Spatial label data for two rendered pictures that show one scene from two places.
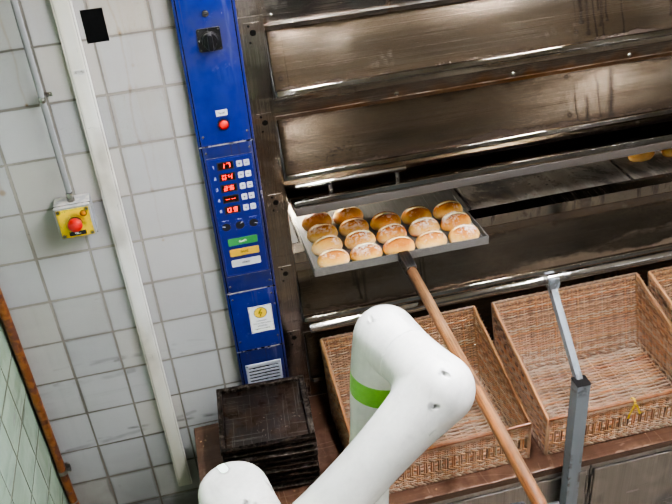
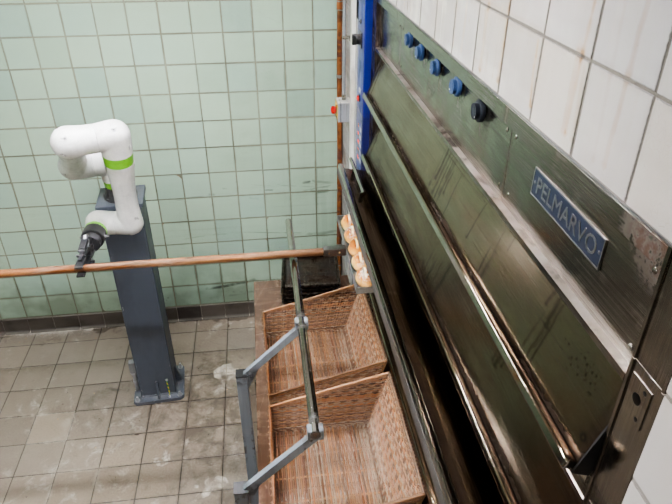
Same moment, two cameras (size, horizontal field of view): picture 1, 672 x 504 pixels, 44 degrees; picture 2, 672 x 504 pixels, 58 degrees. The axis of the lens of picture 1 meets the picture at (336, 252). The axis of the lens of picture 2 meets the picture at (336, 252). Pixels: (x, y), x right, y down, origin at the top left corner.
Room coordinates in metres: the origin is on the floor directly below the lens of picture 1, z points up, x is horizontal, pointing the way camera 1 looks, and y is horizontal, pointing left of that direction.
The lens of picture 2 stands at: (2.15, -2.25, 2.46)
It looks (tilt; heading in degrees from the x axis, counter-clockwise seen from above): 32 degrees down; 93
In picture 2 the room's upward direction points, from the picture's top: straight up
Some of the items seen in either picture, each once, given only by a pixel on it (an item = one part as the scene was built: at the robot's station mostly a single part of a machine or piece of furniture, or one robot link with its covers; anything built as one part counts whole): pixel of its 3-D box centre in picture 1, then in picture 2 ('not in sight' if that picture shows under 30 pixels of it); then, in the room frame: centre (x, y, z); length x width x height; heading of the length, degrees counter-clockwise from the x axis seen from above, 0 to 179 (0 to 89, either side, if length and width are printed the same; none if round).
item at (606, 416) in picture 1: (593, 358); (338, 459); (2.09, -0.82, 0.72); 0.56 x 0.49 x 0.28; 100
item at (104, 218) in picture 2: not in sight; (100, 224); (1.04, -0.04, 1.20); 0.14 x 0.13 x 0.11; 100
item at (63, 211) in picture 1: (75, 216); (343, 109); (2.05, 0.72, 1.46); 0.10 x 0.07 x 0.10; 100
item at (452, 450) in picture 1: (421, 396); (319, 347); (1.99, -0.23, 0.72); 0.56 x 0.49 x 0.28; 101
